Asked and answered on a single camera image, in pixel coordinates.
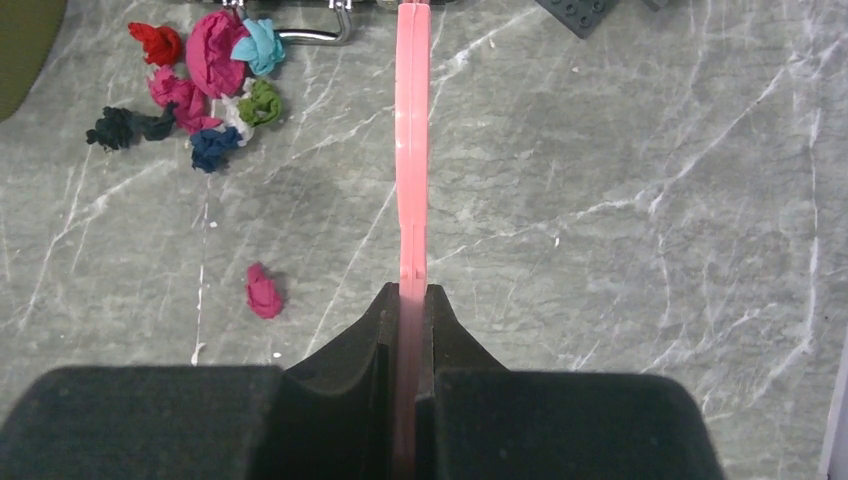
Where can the green paper scrap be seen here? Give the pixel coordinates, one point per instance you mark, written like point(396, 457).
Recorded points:
point(260, 104)

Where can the red paper scrap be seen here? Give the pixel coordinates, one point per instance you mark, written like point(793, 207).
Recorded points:
point(162, 45)

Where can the white paper scrap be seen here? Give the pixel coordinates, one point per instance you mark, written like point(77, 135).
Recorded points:
point(232, 114)

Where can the small pink paper scrap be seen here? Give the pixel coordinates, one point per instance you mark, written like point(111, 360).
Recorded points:
point(263, 298)

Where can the magenta paper scrap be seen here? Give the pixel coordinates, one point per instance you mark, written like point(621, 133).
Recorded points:
point(208, 52)

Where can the light blue paper scrap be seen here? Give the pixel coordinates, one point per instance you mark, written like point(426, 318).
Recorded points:
point(262, 49)

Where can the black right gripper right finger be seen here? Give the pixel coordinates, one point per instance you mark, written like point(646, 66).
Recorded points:
point(481, 420)

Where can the dark blue scrap left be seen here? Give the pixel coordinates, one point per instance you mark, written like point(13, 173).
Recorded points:
point(210, 147)

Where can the olive green mesh wastebasket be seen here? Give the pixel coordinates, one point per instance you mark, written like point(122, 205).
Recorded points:
point(29, 29)

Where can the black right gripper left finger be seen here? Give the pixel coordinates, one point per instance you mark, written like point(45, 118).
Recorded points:
point(324, 418)

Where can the grey building block baseplate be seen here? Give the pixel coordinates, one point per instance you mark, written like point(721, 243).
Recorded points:
point(581, 17)

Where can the black poker chip case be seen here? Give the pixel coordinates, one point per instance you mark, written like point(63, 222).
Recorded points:
point(312, 23)

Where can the pink hand brush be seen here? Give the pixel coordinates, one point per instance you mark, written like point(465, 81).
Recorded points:
point(412, 82)

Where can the black paper scrap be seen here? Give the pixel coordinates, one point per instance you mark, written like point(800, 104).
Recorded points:
point(119, 128)

